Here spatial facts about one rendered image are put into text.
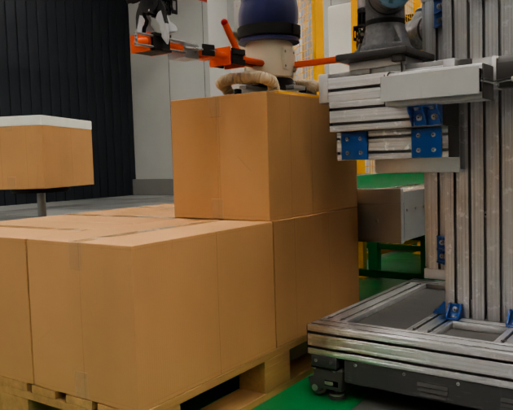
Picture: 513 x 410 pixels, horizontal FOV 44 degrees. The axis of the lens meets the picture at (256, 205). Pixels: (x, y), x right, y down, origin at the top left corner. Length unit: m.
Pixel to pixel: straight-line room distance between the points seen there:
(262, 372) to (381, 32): 1.07
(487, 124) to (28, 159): 2.49
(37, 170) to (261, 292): 2.01
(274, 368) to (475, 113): 0.99
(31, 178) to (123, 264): 2.20
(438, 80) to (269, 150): 0.55
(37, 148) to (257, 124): 1.91
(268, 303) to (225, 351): 0.24
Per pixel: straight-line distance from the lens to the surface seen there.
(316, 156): 2.18
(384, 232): 2.49
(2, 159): 3.75
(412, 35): 2.53
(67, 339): 1.71
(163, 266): 1.56
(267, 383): 2.00
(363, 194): 2.51
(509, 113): 1.98
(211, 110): 2.07
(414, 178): 4.18
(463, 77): 1.69
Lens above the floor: 0.73
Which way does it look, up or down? 4 degrees down
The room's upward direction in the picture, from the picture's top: 2 degrees counter-clockwise
